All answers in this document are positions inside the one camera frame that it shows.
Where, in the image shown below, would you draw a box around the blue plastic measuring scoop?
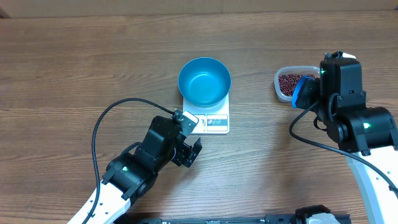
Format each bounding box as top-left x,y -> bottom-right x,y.
291,73 -> 317,110

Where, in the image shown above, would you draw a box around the red beans in container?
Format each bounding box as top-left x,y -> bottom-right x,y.
278,73 -> 315,96

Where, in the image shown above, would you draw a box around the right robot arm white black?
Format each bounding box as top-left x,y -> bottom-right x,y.
291,51 -> 397,223

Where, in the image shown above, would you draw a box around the teal blue bowl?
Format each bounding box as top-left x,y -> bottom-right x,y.
177,57 -> 232,108

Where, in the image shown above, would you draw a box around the black rail at table edge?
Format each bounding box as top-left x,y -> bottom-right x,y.
124,203 -> 352,224

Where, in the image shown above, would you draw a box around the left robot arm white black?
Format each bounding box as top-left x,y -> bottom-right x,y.
69,111 -> 202,224

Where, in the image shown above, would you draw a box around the white digital kitchen scale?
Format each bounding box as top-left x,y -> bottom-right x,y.
183,95 -> 230,134

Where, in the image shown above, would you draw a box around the clear plastic bean container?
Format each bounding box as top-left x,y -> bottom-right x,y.
274,66 -> 320,103

